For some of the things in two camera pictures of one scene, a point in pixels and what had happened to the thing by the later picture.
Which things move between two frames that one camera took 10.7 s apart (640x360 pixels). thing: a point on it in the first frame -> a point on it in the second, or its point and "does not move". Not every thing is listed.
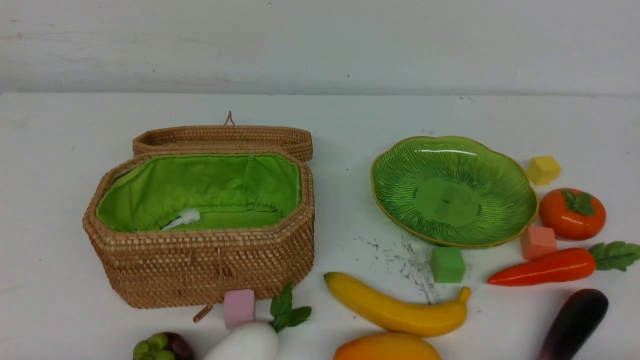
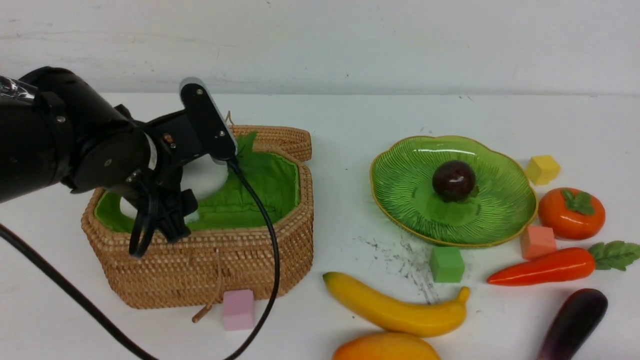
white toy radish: x=257 y=340 -> x=202 y=177
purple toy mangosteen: x=180 y=347 -> x=453 y=180
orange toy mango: x=387 y=347 does not move
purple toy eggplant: x=582 y=314 does not move
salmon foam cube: x=537 y=241 does not move
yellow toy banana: x=414 y=320 does not move
